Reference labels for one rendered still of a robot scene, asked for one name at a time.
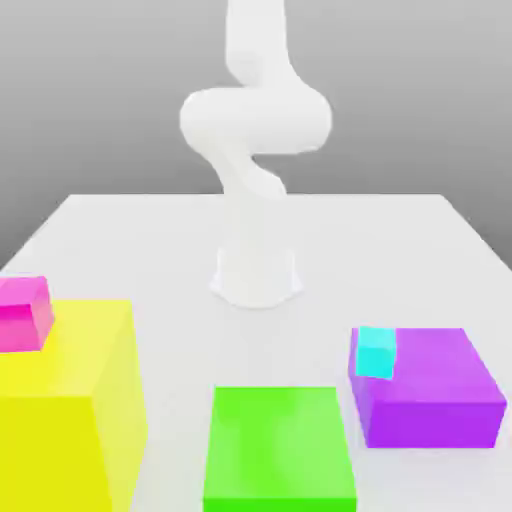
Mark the small cyan cube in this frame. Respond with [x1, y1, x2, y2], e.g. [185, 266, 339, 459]
[354, 325, 397, 381]

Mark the small pink cube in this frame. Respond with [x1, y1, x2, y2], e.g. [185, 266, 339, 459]
[0, 274, 56, 354]

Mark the large green box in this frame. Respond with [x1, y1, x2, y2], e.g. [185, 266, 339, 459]
[202, 385, 358, 512]

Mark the large purple box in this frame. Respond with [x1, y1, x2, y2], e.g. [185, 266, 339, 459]
[347, 327, 508, 450]

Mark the large yellow box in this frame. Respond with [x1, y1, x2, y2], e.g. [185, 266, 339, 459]
[0, 298, 150, 512]

